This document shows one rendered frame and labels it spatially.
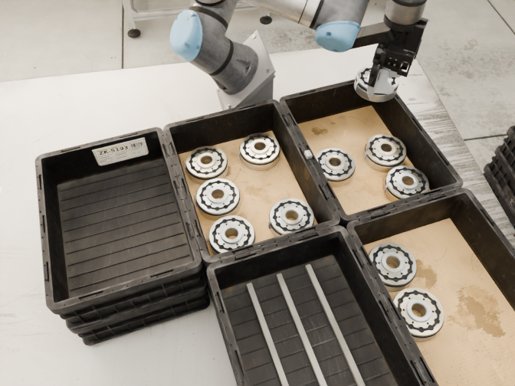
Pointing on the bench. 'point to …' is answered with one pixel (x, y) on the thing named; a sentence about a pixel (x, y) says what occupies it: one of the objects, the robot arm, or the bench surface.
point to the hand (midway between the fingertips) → (372, 87)
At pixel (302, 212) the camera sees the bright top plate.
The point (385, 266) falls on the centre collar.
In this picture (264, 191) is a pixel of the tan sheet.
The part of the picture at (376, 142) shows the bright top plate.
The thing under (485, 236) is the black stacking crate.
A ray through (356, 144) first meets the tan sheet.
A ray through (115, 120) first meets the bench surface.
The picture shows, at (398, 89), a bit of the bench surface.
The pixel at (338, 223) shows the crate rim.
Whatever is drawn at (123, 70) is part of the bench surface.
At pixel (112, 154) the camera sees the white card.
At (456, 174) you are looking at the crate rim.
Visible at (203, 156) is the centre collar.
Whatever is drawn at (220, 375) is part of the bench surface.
